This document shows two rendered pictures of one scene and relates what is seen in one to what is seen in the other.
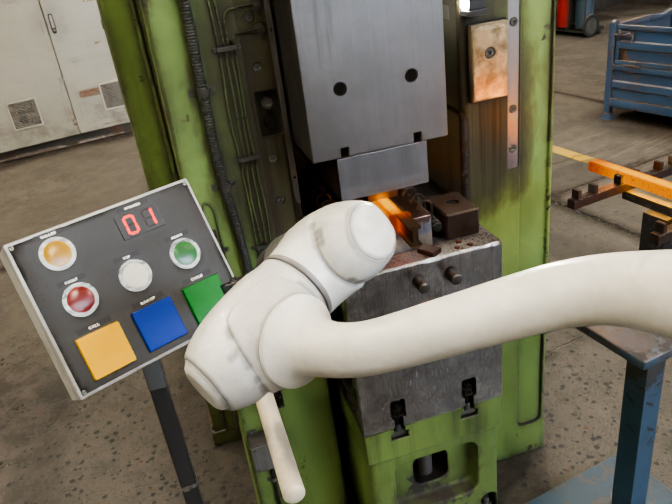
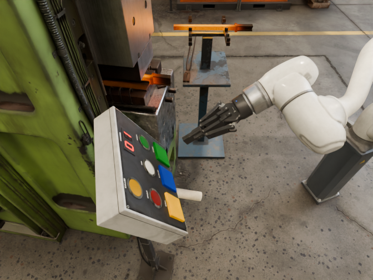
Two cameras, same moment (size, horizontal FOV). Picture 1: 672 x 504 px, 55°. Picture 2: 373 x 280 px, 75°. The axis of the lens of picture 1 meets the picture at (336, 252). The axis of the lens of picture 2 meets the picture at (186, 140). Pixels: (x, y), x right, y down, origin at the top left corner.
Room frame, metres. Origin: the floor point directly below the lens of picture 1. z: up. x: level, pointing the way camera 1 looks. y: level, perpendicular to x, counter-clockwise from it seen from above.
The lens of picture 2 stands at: (0.75, 0.68, 1.68)
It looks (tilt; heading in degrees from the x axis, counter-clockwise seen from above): 49 degrees down; 293
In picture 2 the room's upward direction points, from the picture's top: straight up
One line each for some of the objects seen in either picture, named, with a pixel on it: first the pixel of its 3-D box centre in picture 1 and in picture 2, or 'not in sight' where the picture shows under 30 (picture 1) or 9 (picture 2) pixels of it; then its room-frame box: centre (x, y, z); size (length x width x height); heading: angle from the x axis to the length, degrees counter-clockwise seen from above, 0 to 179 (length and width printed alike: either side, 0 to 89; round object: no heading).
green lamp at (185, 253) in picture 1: (185, 253); (144, 142); (1.07, 0.28, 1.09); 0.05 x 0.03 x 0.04; 103
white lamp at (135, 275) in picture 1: (135, 275); (149, 168); (1.01, 0.35, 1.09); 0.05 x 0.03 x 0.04; 103
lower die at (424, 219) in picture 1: (360, 205); (109, 83); (1.48, -0.08, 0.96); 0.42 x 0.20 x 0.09; 13
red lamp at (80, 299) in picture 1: (80, 299); (155, 198); (0.95, 0.43, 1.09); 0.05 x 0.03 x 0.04; 103
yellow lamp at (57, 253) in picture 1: (57, 253); (135, 188); (0.98, 0.46, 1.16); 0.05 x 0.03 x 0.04; 103
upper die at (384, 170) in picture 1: (353, 144); (100, 54); (1.48, -0.08, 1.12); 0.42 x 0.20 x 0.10; 13
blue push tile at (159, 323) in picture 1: (159, 323); (166, 179); (0.97, 0.33, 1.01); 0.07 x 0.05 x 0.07; 128
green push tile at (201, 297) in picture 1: (207, 299); (160, 155); (1.03, 0.25, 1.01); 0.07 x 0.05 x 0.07; 128
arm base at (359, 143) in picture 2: not in sight; (361, 132); (0.18, -0.61, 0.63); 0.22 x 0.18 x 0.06; 134
